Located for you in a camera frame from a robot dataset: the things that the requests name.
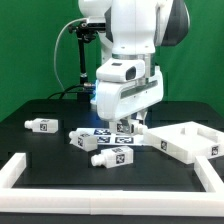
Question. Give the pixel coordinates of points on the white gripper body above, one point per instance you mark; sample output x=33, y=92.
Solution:
x=115, y=101

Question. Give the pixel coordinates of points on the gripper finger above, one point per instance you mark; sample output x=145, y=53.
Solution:
x=127, y=121
x=141, y=115

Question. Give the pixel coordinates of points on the white square tabletop part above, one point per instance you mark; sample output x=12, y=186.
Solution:
x=186, y=141

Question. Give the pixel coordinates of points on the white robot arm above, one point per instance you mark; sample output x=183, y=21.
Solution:
x=129, y=81

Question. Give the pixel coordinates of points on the white sheet with tags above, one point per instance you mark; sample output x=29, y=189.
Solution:
x=105, y=137

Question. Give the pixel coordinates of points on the white U-shaped obstacle fence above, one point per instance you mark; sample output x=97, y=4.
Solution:
x=208, y=203

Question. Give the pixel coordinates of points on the black camera stand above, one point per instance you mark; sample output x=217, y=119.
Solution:
x=85, y=34

